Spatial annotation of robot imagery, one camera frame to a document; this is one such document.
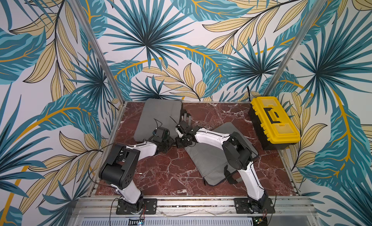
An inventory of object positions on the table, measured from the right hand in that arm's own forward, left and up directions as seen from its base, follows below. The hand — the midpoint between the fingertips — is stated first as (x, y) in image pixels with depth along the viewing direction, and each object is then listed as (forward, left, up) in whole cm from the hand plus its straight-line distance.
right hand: (177, 144), depth 96 cm
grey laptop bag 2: (-15, -20, +3) cm, 26 cm away
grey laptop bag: (+25, +13, +4) cm, 29 cm away
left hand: (+1, +2, +2) cm, 3 cm away
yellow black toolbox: (+1, -58, +16) cm, 60 cm away
